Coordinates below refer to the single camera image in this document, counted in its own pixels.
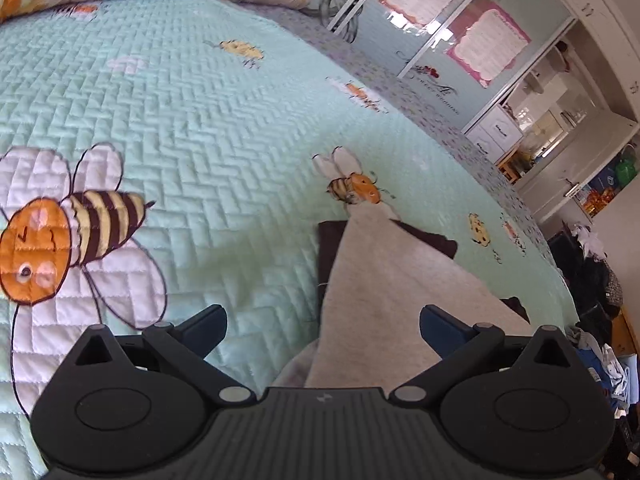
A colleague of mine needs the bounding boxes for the light blue sliding-door wardrobe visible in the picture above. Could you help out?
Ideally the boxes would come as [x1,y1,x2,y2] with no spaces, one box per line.
[295,0,581,131]

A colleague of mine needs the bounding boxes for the pile of dark clothes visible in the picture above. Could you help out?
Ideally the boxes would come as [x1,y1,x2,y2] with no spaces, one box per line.
[547,220,626,331]

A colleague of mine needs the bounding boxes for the pink-bordered poster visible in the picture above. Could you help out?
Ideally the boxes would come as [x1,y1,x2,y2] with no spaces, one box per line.
[445,0,532,88]

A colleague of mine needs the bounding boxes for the green bee-print quilt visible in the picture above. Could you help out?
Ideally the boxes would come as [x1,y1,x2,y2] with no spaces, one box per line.
[0,0,581,480]

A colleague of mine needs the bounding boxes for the blue bag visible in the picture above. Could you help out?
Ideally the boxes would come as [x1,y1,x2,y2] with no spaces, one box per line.
[570,330,631,411]

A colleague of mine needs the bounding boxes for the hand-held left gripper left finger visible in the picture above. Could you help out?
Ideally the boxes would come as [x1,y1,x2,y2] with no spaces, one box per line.
[72,304,257,407]

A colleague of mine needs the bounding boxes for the orange wooden furniture piece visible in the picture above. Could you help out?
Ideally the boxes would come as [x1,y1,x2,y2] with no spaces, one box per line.
[612,307,640,361]

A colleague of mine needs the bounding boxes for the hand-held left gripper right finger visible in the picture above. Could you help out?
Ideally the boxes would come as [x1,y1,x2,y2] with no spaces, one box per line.
[390,304,573,407]

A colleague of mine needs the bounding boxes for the white drawer cabinet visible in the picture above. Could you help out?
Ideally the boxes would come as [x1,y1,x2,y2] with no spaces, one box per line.
[462,105,526,163]

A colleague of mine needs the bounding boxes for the wooden chair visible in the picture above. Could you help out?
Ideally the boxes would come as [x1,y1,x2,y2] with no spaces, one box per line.
[497,150,536,183]

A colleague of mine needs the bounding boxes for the beige and maroon hoodie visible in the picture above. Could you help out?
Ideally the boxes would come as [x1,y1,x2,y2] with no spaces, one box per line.
[277,205,533,391]

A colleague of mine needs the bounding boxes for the stack of colourful boxes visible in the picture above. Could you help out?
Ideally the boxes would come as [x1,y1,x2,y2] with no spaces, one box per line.
[580,142,640,218]

